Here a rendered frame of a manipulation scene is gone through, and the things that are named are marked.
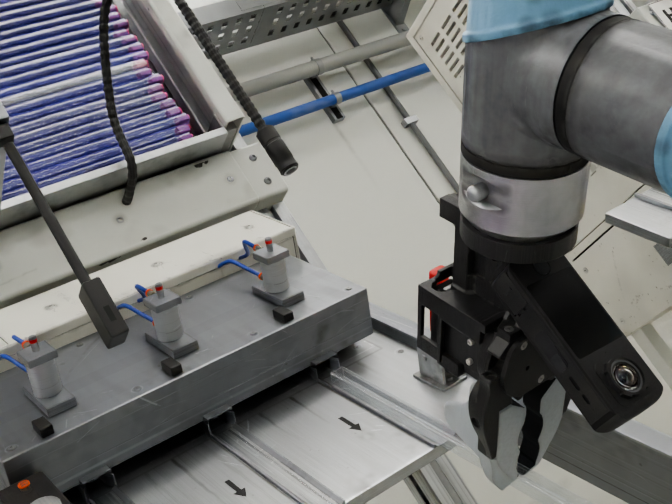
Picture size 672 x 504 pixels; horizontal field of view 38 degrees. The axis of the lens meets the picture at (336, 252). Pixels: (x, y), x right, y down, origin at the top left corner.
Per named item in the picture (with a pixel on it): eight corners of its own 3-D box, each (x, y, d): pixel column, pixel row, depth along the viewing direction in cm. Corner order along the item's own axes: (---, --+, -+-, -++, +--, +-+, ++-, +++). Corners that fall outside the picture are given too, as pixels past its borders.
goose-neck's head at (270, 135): (302, 162, 84) (275, 121, 85) (285, 168, 83) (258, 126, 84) (296, 173, 85) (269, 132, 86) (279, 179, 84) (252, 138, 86)
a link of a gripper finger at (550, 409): (502, 419, 75) (504, 326, 70) (562, 462, 71) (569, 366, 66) (472, 440, 74) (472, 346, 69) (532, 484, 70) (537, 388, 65)
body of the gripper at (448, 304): (491, 314, 72) (502, 166, 65) (585, 372, 66) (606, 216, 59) (413, 356, 68) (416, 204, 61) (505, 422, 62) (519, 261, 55)
